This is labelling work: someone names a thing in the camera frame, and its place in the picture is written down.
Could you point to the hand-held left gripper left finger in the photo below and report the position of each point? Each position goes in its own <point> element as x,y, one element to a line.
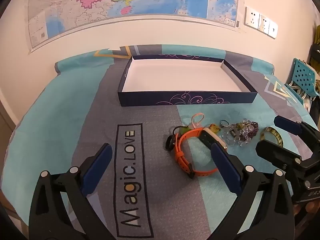
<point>98,170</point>

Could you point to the colourful wall map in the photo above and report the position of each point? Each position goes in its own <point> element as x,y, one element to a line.
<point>140,0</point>

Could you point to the teal perforated basket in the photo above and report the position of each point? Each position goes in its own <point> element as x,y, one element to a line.
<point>303,76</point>

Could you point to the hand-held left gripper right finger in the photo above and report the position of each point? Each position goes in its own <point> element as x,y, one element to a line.
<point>226,171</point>

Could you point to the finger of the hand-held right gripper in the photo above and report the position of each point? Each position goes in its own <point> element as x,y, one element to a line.
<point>272,151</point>
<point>286,125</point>

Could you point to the white wall socket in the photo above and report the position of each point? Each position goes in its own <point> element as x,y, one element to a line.
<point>264,23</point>
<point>273,29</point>
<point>252,17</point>

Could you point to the mottled green bangle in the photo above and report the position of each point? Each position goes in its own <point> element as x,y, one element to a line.
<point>277,135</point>

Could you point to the teal grey printed tablecloth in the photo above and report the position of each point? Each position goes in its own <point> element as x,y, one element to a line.
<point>75,120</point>

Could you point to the dark blue shallow box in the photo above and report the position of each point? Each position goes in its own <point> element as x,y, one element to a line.
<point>175,77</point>

